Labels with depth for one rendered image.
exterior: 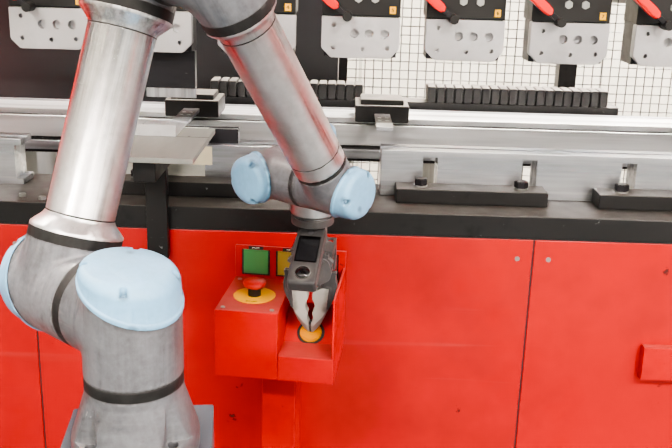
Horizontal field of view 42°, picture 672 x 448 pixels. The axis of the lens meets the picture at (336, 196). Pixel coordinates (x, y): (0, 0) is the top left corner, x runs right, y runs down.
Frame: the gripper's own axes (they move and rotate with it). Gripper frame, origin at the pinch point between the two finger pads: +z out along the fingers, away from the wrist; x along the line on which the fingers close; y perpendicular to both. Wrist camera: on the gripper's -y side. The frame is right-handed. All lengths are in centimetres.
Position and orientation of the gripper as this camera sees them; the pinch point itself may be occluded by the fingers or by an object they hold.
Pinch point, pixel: (310, 326)
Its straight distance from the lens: 150.5
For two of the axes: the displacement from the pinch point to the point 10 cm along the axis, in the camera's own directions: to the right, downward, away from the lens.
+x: -9.9, -0.6, 1.1
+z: -0.2, 9.3, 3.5
